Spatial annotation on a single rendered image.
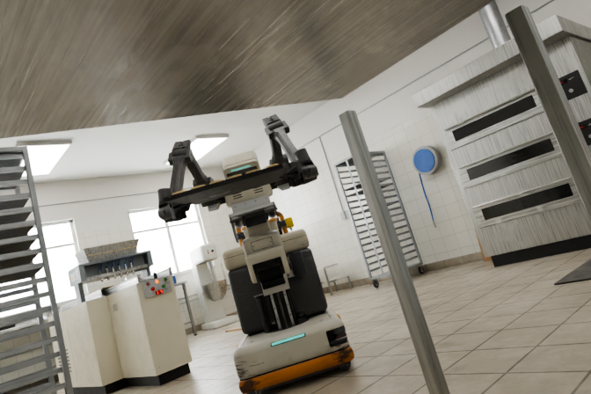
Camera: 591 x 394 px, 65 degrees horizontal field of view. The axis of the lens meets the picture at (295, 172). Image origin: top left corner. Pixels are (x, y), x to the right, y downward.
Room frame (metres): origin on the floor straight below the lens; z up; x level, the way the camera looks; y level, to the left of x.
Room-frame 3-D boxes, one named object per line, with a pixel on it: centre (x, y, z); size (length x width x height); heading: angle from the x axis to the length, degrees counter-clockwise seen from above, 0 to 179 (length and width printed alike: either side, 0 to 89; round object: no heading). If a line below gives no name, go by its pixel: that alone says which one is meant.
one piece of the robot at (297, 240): (3.00, 0.32, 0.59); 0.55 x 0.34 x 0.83; 94
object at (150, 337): (4.29, 1.67, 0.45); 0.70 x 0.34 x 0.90; 45
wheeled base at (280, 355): (2.91, 0.31, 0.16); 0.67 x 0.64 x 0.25; 4
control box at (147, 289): (4.03, 1.41, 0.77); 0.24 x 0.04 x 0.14; 135
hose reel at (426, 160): (6.34, -1.76, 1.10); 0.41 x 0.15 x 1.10; 43
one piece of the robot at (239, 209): (2.62, 0.29, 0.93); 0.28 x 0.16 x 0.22; 94
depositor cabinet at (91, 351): (4.98, 2.37, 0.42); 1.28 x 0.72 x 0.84; 45
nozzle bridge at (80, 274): (4.64, 2.03, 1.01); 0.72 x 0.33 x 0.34; 135
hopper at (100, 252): (4.64, 2.03, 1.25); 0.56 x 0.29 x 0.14; 135
